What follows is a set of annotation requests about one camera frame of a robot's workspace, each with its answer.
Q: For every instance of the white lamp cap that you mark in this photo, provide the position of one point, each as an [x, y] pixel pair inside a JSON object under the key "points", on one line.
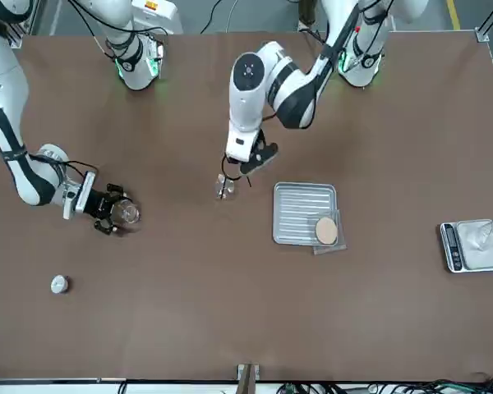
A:
{"points": [[59, 284]]}

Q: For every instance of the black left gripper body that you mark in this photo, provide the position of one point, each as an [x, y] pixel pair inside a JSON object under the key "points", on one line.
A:
{"points": [[261, 145]]}

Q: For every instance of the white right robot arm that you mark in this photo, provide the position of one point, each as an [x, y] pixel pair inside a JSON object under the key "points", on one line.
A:
{"points": [[4, 82]]}

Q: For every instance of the glass alcohol lamp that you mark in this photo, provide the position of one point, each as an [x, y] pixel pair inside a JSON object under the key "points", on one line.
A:
{"points": [[225, 191]]}

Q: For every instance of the small glass beaker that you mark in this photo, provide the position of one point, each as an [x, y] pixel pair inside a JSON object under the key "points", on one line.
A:
{"points": [[129, 213]]}

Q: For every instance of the silver digital scale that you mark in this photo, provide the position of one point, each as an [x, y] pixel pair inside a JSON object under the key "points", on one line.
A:
{"points": [[454, 250]]}

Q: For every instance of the person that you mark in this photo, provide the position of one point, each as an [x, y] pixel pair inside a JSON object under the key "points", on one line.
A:
{"points": [[308, 10]]}

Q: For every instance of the ribbed metal tray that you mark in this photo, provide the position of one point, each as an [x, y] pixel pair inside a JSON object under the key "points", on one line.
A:
{"points": [[300, 205]]}

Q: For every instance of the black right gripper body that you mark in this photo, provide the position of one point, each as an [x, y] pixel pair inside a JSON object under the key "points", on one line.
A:
{"points": [[100, 205]]}

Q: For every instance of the aluminium frame post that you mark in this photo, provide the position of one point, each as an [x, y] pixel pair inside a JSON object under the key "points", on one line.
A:
{"points": [[487, 24], [248, 377], [22, 24]]}

